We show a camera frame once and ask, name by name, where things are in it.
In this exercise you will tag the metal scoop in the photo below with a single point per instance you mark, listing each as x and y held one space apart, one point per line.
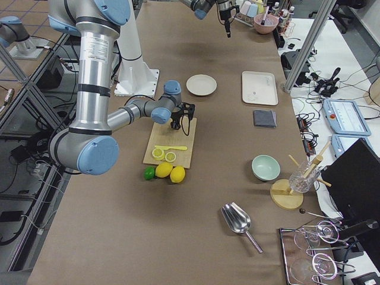
239 222

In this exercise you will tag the yellow lemon outer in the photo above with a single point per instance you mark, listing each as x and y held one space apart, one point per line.
177 174

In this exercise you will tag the grey folded cloth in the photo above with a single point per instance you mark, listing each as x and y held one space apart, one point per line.
265 118

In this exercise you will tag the lower lemon slice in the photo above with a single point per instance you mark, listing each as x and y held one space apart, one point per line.
170 157

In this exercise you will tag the aluminium frame post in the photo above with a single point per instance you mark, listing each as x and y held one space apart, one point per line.
316 28

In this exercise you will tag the white rabbit tray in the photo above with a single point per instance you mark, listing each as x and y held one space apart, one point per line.
259 88

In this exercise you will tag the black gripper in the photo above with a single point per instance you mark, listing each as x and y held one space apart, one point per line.
224 15
176 118

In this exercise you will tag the cream round plate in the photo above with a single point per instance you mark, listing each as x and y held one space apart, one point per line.
201 85

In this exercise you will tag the clear glass cup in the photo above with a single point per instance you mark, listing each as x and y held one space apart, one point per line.
304 177

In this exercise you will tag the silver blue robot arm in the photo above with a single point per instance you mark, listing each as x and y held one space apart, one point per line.
201 8
87 144

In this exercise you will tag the yellow plastic knife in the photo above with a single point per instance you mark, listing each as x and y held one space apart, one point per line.
167 147

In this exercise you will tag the mint green bowl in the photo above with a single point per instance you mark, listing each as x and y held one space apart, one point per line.
265 167

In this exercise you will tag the pink bowl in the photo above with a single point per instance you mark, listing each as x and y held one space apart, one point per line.
271 22

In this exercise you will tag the lemon slice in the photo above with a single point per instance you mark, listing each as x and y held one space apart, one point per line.
158 154
170 157

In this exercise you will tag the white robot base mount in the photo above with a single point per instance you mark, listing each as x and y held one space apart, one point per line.
136 78

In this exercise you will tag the yellow lemon near lime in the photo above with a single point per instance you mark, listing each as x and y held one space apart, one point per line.
163 169

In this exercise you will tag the green lime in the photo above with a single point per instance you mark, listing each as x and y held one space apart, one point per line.
149 173

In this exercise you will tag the wire glass rack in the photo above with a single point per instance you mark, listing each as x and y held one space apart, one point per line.
307 253

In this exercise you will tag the wooden cup stand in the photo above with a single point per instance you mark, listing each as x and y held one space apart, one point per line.
288 193

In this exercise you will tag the upper lemon slice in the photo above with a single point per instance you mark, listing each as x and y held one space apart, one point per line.
158 154

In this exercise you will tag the bamboo cutting board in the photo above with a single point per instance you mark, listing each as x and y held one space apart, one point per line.
164 135

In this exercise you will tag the black monitor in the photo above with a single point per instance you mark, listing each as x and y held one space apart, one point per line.
354 179

